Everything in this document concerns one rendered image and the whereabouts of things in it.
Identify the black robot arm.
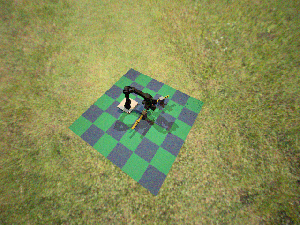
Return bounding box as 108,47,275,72
123,86,157,110

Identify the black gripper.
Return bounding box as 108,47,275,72
142,101,156,111

